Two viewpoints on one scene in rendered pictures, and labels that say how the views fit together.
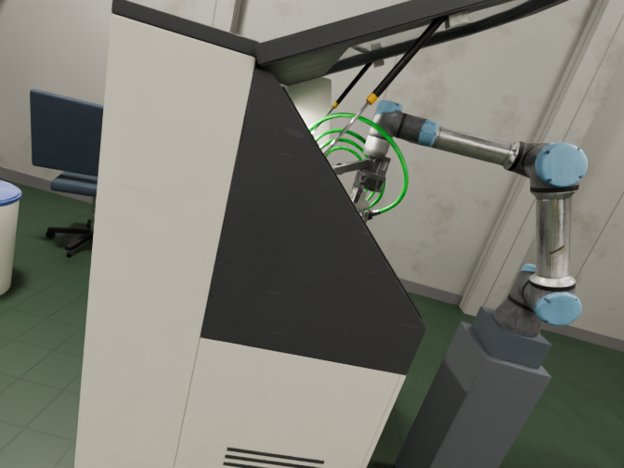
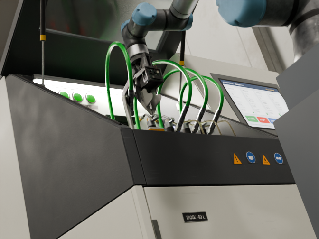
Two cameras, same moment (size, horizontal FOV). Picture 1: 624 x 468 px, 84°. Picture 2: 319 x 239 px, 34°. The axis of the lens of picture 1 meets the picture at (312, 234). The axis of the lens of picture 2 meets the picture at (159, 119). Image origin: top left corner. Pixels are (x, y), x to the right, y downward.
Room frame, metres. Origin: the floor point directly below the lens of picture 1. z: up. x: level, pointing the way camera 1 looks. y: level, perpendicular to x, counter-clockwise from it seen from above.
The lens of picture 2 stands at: (0.21, -1.44, 0.40)
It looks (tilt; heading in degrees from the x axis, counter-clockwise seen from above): 24 degrees up; 55
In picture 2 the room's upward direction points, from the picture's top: 16 degrees counter-clockwise
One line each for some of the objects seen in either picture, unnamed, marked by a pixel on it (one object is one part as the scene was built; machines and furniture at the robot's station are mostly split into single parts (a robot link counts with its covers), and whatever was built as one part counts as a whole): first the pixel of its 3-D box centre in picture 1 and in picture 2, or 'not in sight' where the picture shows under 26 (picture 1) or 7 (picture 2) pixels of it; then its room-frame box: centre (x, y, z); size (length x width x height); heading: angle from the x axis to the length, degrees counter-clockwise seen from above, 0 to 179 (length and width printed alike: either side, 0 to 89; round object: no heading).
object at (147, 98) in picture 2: (360, 203); (148, 100); (1.12, -0.13, 1.18); 0.06 x 0.03 x 0.09; 99
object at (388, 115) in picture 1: (386, 121); (133, 36); (1.13, -0.12, 1.44); 0.09 x 0.08 x 0.11; 81
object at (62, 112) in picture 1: (97, 177); not in sight; (2.51, 1.69, 0.55); 0.64 x 0.61 x 1.11; 5
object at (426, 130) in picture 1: (417, 130); (146, 20); (1.14, -0.22, 1.44); 0.11 x 0.11 x 0.08; 81
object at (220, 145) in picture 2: not in sight; (218, 161); (1.19, -0.29, 0.87); 0.62 x 0.04 x 0.16; 9
